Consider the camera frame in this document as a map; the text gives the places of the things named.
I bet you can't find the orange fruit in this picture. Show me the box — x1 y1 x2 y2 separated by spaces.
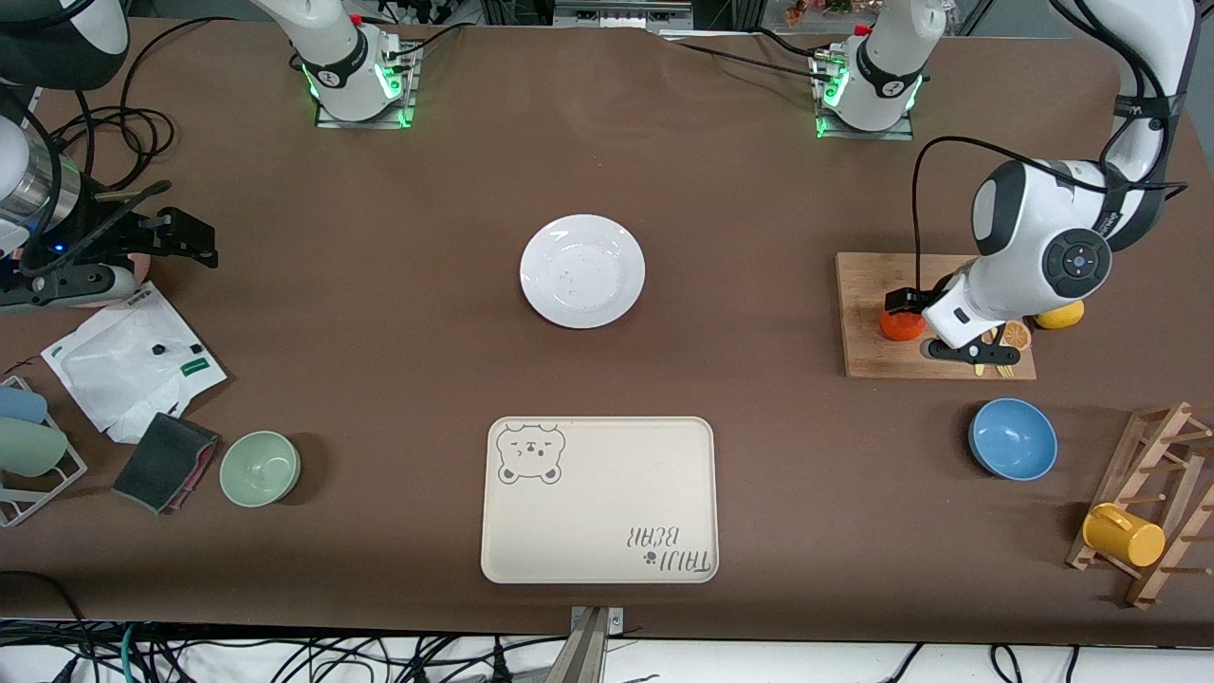
879 305 928 342

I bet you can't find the round white plate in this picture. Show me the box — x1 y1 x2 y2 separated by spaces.
520 214 647 330

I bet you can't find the bamboo cutting board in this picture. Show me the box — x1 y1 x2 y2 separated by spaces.
836 252 1038 381

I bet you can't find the blue bowl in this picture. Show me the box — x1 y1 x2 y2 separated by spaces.
968 397 1058 482

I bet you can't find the white plastic bag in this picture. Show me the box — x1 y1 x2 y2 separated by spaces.
41 281 229 445

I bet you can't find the light blue cup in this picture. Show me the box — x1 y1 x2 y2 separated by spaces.
0 385 48 425

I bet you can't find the wooden mug rack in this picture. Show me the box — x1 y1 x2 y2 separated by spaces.
1066 401 1214 610

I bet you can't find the pale green cup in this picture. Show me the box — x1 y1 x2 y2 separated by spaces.
0 417 69 478

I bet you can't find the dark grey folded cloth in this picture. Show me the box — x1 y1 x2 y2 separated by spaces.
112 412 214 515

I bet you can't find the yellow mug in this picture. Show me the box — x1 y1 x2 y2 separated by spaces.
1082 503 1167 568

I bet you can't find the pink folded cloth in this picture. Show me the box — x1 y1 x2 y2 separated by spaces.
175 434 221 513

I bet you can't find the pale green bowl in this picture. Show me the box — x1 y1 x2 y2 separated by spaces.
219 431 302 508

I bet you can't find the cream bear print tray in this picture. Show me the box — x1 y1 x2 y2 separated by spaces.
481 416 719 584

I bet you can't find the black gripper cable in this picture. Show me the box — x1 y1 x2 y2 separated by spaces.
910 136 1182 297

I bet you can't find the black coiled cable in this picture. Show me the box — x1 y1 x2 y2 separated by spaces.
38 16 238 191

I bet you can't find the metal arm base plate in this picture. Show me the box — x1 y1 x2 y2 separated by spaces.
812 52 917 142
316 43 419 130

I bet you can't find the white wire cup rack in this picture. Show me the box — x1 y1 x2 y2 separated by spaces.
0 376 88 528

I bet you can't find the black base cable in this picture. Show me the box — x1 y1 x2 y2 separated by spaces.
664 36 836 82

